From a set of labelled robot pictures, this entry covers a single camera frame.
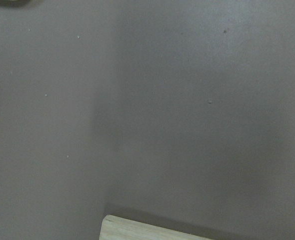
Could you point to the wooden cutting board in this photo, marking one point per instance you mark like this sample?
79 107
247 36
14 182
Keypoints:
118 228

